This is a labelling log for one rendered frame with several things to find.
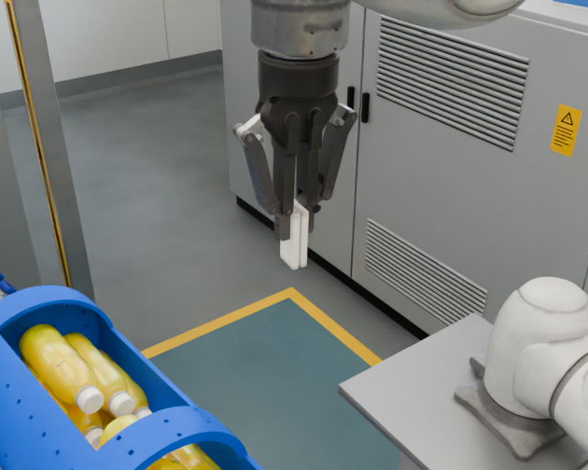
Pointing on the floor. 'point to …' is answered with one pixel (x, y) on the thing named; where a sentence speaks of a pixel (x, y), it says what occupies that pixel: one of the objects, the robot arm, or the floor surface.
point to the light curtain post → (49, 141)
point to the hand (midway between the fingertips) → (294, 234)
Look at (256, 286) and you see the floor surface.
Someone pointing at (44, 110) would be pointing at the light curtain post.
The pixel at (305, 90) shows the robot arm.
